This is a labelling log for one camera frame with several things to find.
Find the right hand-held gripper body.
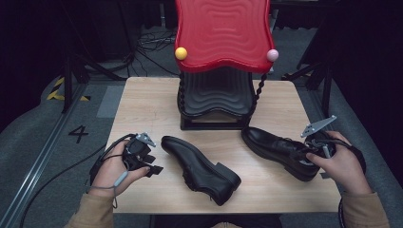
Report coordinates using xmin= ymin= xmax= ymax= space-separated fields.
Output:
xmin=299 ymin=115 xmax=337 ymax=160

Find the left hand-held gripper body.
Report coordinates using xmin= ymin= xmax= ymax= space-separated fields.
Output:
xmin=123 ymin=132 xmax=158 ymax=172

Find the black leather shoe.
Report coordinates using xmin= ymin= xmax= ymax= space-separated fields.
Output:
xmin=240 ymin=125 xmax=321 ymax=182
xmin=160 ymin=135 xmax=242 ymax=207

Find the person's left hand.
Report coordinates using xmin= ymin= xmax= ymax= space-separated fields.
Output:
xmin=89 ymin=141 xmax=152 ymax=198

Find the person's right hand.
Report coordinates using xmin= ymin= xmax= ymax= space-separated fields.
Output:
xmin=305 ymin=130 xmax=374 ymax=196

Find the black metal stand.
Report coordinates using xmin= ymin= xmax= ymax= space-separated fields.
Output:
xmin=280 ymin=61 xmax=335 ymax=119
xmin=61 ymin=51 xmax=128 ymax=114

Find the red and black shoe rack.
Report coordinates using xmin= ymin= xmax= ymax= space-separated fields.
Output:
xmin=173 ymin=0 xmax=280 ymax=132

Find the grey wrist strap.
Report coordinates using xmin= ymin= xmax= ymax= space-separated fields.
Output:
xmin=85 ymin=169 xmax=130 ymax=209

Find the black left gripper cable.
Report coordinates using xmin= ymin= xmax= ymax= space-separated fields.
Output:
xmin=18 ymin=132 xmax=138 ymax=228

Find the metal floor rail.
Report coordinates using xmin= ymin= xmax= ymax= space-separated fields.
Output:
xmin=0 ymin=83 xmax=90 ymax=228

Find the bundle of floor cables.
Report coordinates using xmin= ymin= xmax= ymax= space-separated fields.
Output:
xmin=125 ymin=27 xmax=181 ymax=78

